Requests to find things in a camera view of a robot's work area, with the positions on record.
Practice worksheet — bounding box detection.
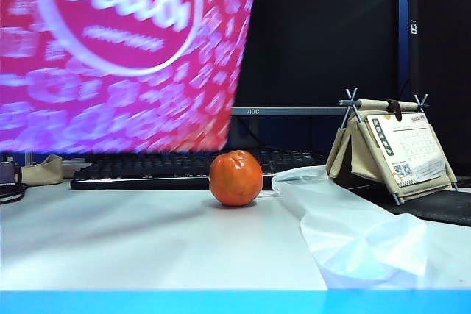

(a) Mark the black mechanical keyboard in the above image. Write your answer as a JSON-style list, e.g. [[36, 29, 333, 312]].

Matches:
[[69, 149, 329, 191]]

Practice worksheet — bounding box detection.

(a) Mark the white calendar card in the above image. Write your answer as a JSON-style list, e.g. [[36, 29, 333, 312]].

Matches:
[[367, 113, 448, 188]]

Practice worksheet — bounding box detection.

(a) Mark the black AOC monitor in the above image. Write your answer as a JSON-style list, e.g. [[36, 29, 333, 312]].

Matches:
[[229, 0, 400, 153]]

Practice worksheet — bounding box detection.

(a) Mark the glossy orange fruit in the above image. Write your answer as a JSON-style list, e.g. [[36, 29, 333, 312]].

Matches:
[[209, 149, 264, 207]]

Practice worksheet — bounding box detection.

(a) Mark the beige tent-shaped calendar stand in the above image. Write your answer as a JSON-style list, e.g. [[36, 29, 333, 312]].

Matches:
[[326, 88, 461, 207]]

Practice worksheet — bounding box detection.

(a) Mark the red Trudi paper bag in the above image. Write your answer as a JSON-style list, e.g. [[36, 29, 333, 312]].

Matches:
[[0, 0, 264, 155]]

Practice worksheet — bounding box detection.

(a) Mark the black mouse pad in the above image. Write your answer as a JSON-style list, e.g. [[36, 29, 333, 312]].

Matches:
[[349, 176, 471, 227]]

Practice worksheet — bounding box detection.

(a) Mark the black HSD monitor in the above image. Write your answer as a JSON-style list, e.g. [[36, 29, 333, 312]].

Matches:
[[407, 0, 471, 179]]

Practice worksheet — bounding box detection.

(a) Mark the beige fabric pouch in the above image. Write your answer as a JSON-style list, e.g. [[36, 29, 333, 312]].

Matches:
[[21, 153, 65, 187]]

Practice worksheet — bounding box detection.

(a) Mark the white plastic bag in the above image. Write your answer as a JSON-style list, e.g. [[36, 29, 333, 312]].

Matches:
[[271, 165, 471, 290]]

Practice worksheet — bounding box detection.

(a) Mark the black coiled cable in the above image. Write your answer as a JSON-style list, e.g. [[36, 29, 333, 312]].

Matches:
[[0, 181, 31, 205]]

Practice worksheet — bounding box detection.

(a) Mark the grey metal box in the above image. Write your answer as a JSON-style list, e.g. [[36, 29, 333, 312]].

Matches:
[[0, 160, 24, 186]]

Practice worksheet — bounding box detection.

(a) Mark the white power strip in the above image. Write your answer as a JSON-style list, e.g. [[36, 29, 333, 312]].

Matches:
[[61, 158, 95, 179]]

